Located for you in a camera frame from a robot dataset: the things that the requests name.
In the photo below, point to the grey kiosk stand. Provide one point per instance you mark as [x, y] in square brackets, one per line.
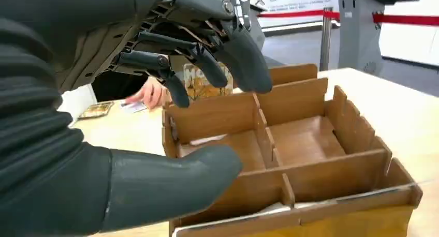
[358, 33]

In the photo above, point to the wooden compartment card box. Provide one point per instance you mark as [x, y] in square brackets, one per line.
[308, 139]

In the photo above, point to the white desk riser box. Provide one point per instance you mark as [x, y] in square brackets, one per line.
[77, 100]

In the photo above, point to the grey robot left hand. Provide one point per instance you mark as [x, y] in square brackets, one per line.
[85, 19]

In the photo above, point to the person's left hand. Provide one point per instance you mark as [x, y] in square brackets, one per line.
[151, 93]

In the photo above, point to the red barrier belt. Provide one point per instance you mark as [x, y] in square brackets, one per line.
[404, 19]
[291, 13]

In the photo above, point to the white card stack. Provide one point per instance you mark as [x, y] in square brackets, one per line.
[271, 208]

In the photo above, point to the clear sleeved brown print card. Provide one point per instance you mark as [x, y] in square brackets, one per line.
[200, 89]

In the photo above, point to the person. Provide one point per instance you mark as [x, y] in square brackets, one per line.
[113, 86]

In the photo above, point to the chrome stanchion post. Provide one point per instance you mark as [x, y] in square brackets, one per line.
[325, 47]

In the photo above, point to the white printed card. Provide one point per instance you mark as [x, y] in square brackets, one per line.
[135, 107]

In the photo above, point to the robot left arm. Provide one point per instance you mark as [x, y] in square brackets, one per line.
[37, 153]

